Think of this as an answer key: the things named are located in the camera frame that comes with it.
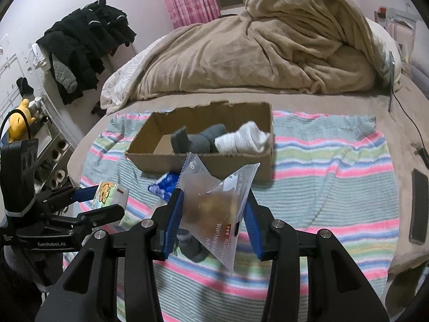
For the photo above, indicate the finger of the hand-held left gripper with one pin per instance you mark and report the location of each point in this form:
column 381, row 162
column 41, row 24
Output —
column 83, row 193
column 104, row 214

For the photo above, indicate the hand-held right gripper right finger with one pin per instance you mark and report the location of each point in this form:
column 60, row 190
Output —
column 252, row 231

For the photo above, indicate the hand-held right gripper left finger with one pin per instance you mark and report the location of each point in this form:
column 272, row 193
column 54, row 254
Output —
column 171, row 228

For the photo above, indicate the small cartoon print carton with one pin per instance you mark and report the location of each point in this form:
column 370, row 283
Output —
column 110, row 193

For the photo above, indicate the clear plastic snack packet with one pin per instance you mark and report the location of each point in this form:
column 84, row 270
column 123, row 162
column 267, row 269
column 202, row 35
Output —
column 214, row 204

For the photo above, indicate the cardboard box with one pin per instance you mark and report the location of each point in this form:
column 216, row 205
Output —
column 197, row 166

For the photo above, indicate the dark grey sock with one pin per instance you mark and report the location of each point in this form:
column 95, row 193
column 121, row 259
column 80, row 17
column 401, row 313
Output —
column 179, row 139
column 206, row 137
column 194, row 248

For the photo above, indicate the blue plastic packet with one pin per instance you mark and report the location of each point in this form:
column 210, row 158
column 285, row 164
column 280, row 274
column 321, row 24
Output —
column 164, row 184

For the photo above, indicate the grey storage shelf unit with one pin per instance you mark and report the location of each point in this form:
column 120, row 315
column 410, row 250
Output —
column 55, row 154

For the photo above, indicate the yellow plush toy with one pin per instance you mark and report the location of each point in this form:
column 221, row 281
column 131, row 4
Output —
column 20, row 120

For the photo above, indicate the black slipper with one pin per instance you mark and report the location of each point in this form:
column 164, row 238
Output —
column 99, row 109

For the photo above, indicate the striped pastel towel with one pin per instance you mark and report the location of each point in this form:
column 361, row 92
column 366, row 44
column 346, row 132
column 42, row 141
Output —
column 328, row 187

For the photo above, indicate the white sock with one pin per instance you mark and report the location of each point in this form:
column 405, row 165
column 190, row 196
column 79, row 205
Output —
column 244, row 139

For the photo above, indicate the grey quilted garment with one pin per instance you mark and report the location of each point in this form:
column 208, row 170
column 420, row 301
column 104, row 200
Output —
column 65, row 75

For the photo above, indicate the white quilt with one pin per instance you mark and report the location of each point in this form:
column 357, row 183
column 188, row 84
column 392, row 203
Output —
column 120, row 84

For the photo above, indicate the pile of black clothes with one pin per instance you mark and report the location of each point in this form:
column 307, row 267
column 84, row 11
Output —
column 87, row 37

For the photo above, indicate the black smartphone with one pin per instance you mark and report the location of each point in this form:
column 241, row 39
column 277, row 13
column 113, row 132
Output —
column 419, row 206

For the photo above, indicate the bed with beige sheet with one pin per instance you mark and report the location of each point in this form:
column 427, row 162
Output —
column 398, row 130

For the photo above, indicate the beige fleece blanket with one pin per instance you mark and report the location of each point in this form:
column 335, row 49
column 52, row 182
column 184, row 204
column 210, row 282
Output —
column 268, row 47

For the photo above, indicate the thin grey upright panel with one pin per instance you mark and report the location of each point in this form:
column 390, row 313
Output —
column 391, row 80

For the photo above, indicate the white pillow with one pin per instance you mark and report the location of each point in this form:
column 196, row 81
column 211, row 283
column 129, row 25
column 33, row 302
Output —
column 385, row 47

